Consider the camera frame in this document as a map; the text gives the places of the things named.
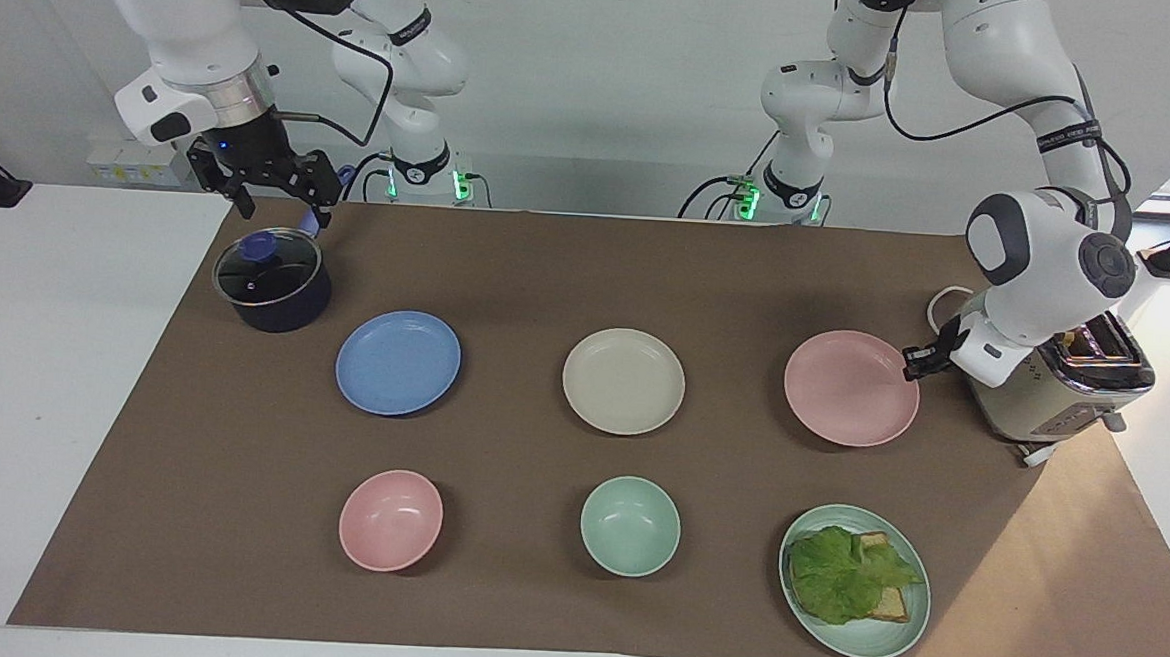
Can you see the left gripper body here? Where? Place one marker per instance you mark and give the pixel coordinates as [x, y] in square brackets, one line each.
[951, 340]

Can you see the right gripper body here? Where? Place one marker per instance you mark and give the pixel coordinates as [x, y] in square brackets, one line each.
[252, 141]

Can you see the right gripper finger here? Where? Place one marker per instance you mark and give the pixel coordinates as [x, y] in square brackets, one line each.
[220, 177]
[317, 179]

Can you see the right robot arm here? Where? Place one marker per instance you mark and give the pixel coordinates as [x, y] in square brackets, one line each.
[181, 17]

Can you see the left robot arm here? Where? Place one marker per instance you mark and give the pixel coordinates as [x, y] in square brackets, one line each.
[1020, 51]

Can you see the glass lid with blue knob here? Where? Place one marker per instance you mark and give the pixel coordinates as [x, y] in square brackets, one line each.
[266, 270]

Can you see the beige and silver toaster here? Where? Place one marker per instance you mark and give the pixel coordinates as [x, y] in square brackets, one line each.
[1031, 407]

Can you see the pink plate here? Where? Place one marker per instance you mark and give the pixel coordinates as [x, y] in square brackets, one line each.
[850, 387]

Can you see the dark blue pot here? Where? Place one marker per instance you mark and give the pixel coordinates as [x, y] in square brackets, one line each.
[285, 313]

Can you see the blue plate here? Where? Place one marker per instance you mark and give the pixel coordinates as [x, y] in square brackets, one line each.
[398, 362]

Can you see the green lettuce leaf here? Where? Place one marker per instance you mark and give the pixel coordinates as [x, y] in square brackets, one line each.
[837, 577]

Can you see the toast slice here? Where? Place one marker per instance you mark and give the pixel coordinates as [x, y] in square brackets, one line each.
[893, 605]

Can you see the green plate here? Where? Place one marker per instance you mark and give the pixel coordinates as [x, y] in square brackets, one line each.
[869, 639]

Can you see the beige plate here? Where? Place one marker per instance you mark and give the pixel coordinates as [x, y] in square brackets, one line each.
[623, 381]

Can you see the pink bowl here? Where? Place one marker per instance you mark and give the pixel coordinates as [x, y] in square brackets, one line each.
[391, 520]

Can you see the green bowl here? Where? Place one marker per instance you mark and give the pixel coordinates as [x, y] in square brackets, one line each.
[630, 526]

